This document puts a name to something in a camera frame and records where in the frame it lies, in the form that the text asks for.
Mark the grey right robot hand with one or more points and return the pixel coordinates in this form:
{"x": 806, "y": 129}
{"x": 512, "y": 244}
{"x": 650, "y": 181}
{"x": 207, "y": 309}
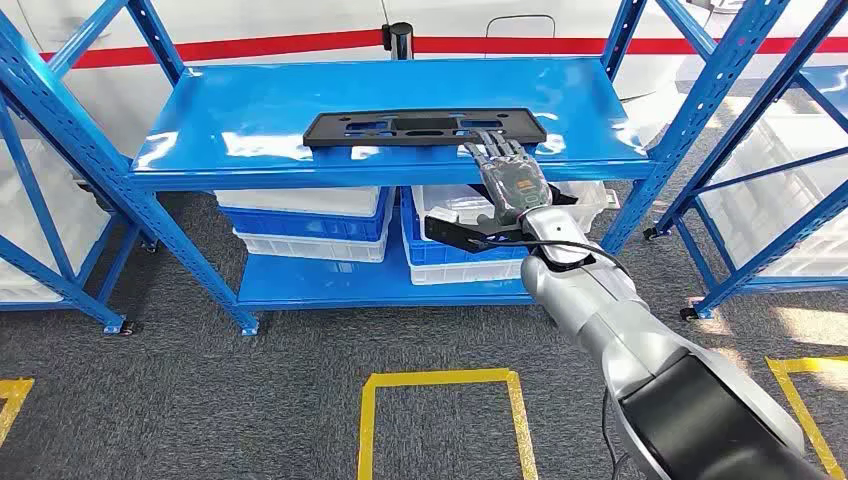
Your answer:
{"x": 513, "y": 182}

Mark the long black plastic part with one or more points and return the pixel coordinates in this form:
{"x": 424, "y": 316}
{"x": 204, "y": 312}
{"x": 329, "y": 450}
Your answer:
{"x": 331, "y": 132}

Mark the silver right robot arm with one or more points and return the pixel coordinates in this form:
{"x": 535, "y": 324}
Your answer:
{"x": 616, "y": 318}

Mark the blue metal shelf rack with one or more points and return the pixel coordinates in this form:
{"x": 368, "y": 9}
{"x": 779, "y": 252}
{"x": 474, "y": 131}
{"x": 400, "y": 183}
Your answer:
{"x": 66, "y": 289}
{"x": 265, "y": 119}
{"x": 795, "y": 285}

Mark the red barrier belt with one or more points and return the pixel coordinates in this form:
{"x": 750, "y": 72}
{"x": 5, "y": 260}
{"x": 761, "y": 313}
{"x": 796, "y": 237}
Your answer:
{"x": 530, "y": 45}
{"x": 199, "y": 50}

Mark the chrome stanchion post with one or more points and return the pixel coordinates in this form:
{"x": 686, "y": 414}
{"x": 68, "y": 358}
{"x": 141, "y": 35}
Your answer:
{"x": 399, "y": 40}

